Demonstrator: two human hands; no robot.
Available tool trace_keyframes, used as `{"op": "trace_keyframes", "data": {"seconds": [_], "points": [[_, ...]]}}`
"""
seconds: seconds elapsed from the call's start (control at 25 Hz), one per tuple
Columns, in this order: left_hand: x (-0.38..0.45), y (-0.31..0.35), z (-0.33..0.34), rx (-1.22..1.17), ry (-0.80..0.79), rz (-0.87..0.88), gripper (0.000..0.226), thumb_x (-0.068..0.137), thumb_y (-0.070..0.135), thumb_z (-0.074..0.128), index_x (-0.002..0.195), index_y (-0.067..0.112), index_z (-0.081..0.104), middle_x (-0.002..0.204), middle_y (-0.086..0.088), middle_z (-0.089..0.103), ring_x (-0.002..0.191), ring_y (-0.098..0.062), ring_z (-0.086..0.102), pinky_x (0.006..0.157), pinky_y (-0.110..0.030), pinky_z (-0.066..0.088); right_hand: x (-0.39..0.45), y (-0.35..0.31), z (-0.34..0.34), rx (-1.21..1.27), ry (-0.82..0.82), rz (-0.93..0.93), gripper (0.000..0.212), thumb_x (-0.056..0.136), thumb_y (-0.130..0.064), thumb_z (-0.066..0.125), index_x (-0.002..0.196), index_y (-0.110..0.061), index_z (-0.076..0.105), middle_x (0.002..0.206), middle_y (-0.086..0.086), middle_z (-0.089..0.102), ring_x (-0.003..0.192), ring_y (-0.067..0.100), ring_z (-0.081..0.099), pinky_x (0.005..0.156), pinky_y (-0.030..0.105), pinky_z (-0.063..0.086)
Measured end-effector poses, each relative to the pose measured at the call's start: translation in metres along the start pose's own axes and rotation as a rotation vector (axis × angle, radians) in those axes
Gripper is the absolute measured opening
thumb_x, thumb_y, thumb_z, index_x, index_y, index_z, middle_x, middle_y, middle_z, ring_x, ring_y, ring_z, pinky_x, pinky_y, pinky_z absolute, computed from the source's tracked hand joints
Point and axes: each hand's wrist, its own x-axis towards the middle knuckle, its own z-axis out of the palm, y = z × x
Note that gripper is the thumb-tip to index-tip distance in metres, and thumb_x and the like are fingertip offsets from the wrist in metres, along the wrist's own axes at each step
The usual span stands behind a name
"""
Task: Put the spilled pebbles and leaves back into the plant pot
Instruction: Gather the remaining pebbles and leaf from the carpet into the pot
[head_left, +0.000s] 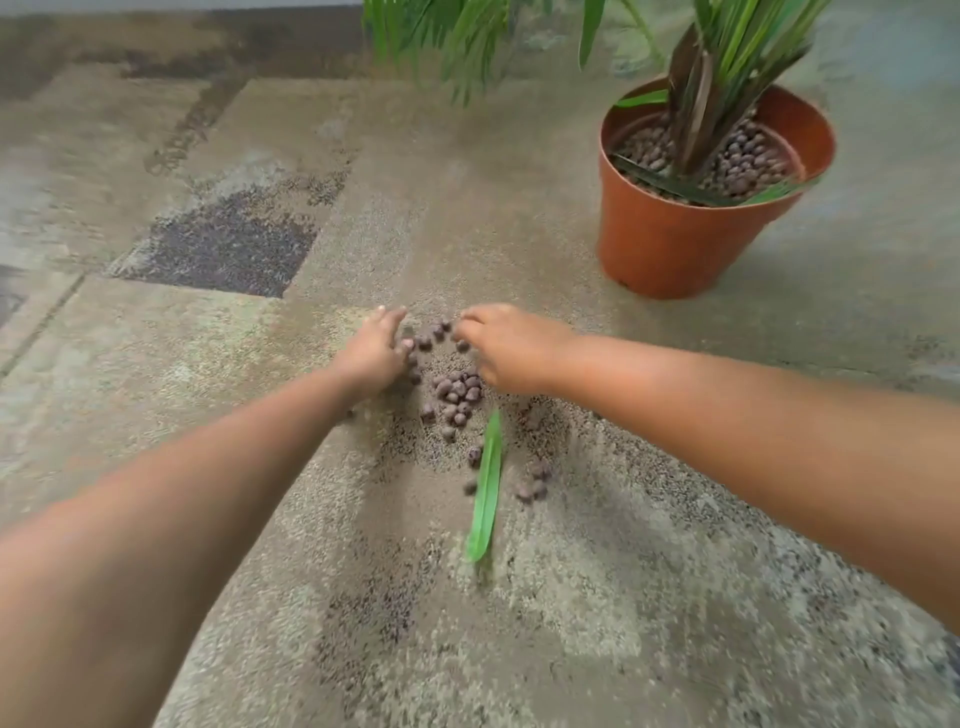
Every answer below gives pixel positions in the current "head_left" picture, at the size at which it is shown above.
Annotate long light green leaf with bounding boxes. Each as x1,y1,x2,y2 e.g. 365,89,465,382
462,408,504,565

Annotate green palm plant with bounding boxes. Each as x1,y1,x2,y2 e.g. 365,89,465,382
363,0,834,181

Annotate person's left hand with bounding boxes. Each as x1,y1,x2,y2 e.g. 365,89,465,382
329,305,415,399

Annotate brown clay pebbles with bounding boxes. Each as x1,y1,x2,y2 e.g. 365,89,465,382
344,318,556,505

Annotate person's left forearm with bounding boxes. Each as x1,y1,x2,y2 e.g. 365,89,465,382
0,367,391,728

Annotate narrow dark green leaf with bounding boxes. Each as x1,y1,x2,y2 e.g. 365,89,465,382
611,153,740,208

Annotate terracotta plastic plant pot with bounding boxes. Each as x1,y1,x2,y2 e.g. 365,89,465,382
597,78,837,301

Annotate split green leaf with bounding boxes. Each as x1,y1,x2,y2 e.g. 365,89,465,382
738,173,823,208

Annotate person's right forearm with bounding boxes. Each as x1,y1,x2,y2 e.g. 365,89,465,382
551,329,960,635

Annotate person's right hand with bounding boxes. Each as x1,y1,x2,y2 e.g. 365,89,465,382
452,303,583,397

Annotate bed of brown clay pebbles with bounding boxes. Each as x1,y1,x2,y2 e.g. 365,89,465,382
614,119,796,204

